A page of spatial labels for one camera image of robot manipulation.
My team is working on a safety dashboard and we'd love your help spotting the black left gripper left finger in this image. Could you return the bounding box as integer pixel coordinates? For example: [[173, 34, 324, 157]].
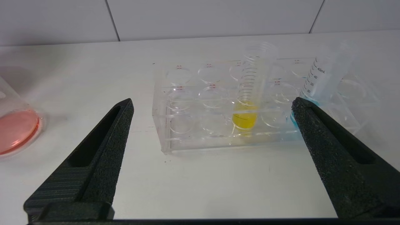
[[23, 98, 135, 222]]

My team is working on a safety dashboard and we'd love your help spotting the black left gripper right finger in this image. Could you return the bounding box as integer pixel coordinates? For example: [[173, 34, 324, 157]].
[[291, 97, 400, 219]]

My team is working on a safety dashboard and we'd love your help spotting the test tube with yellow pigment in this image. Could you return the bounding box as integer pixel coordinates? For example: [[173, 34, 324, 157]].
[[232, 42, 279, 130]]

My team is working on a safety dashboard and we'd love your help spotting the clear glass beaker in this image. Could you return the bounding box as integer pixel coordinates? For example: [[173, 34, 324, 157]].
[[0, 75, 48, 158]]

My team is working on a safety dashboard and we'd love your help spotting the test tube with blue pigment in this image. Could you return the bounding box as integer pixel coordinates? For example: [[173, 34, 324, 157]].
[[290, 41, 357, 128]]

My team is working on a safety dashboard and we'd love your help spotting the clear acrylic test tube rack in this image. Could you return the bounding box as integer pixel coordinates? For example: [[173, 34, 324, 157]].
[[152, 57, 380, 154]]

